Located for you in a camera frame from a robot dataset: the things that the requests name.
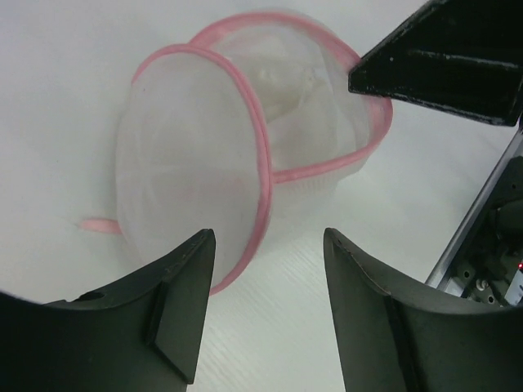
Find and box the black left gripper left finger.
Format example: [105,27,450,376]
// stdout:
[1,229,216,391]

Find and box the aluminium mounting rail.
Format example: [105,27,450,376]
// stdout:
[426,129,522,307]

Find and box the white cloth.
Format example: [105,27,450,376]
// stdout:
[240,40,370,170]

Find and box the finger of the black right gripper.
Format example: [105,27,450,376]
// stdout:
[348,0,522,127]

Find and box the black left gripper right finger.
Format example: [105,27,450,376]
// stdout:
[324,228,522,391]

